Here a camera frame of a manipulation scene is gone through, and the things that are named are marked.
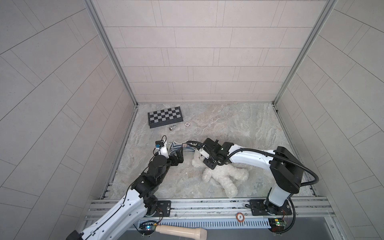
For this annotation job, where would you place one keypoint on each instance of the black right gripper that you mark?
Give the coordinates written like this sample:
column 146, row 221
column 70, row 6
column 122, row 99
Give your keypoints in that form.
column 210, row 165

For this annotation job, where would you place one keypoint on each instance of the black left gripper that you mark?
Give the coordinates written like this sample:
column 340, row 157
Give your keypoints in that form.
column 179, row 159

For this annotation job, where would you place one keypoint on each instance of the blue white striped knit sweater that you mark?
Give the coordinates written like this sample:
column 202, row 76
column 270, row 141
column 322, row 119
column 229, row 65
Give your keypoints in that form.
column 173, row 147

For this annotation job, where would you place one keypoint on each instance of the white plush teddy bear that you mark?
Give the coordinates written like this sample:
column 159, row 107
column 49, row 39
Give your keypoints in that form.
column 221, row 174

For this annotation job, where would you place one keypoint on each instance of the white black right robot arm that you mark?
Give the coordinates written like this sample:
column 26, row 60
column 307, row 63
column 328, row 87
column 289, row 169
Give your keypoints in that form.
column 285, row 168

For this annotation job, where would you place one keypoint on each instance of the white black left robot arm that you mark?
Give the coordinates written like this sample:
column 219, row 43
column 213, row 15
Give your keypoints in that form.
column 138, row 201

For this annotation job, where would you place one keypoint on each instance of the small silver metal jar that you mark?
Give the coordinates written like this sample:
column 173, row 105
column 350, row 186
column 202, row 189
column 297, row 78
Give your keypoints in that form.
column 172, row 128

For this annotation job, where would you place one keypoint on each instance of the folded black chess board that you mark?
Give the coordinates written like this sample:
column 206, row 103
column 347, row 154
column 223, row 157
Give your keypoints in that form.
column 165, row 117

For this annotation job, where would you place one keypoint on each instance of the red round sticker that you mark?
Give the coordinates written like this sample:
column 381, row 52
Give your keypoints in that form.
column 240, row 217

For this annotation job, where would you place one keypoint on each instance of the left green circuit board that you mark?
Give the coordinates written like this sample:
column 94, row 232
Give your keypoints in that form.
column 147, row 228

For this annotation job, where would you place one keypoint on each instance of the green circuit board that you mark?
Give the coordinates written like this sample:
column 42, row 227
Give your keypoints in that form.
column 147, row 228
column 277, row 225

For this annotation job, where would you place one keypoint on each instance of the right green circuit board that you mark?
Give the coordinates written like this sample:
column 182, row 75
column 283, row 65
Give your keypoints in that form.
column 277, row 225

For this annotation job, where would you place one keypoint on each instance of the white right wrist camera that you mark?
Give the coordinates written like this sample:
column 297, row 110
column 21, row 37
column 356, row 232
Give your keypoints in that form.
column 204, row 152

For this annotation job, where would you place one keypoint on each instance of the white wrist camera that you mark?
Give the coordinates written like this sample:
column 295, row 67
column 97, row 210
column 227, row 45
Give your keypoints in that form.
column 204, row 152
column 161, row 147

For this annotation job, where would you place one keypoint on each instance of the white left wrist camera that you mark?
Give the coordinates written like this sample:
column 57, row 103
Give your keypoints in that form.
column 161, row 147

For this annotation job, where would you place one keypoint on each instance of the beige wooden handle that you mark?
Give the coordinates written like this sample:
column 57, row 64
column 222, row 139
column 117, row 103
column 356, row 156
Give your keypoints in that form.
column 192, row 233

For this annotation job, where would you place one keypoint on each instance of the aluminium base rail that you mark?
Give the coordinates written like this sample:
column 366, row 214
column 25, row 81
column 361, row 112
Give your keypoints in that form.
column 222, row 212

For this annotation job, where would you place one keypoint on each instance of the aluminium corner frame post left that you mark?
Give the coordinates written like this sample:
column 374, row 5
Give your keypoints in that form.
column 91, row 9

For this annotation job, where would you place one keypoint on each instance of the aluminium corner frame post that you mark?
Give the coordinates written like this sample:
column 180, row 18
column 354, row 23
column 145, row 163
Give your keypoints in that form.
column 91, row 9
column 320, row 22

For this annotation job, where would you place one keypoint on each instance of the aluminium corner frame post right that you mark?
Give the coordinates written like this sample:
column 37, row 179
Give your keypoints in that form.
column 320, row 22

